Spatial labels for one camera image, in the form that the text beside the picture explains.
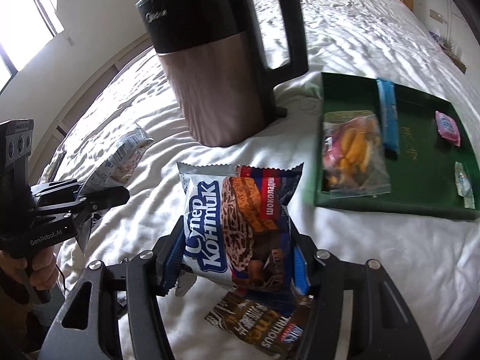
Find white silver snack wrapper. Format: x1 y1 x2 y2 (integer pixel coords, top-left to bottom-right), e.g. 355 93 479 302
76 124 153 252

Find brown nutritious snack pack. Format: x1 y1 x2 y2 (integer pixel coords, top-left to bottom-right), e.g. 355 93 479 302
204 292 312 359

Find white chocolate cookie pack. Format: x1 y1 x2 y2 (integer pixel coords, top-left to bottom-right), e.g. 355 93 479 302
177 163 303 314

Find small clear candy packet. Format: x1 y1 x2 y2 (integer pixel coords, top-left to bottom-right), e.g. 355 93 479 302
455 162 475 210

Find clear bag of dried fruit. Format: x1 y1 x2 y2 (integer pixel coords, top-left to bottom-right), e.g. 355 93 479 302
321 110 391 199

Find pink snack packet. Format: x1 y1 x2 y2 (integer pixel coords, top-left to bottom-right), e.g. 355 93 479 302
435 111 461 147

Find blue wafer bar wrapper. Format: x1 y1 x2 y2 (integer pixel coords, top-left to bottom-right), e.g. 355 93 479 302
377 78 400 159

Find person's left hand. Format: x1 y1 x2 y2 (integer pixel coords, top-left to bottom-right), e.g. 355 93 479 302
1 246 59 290

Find green tray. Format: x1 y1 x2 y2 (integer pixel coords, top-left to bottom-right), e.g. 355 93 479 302
313 84 479 220

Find window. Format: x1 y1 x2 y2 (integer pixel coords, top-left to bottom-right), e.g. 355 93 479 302
1 0 64 88

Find copper and black electric kettle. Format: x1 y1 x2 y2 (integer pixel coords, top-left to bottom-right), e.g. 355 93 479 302
136 0 308 147

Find wooden nightstand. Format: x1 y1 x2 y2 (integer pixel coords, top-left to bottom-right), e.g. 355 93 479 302
429 31 467 74

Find white bed duvet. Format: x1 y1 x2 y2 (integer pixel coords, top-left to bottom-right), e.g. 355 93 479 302
42 0 479 358

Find white sliding wardrobe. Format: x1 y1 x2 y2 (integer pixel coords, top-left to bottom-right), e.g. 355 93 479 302
442 0 480 57

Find wall socket plate right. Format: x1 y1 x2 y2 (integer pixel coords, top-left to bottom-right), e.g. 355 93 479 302
430 10 443 23

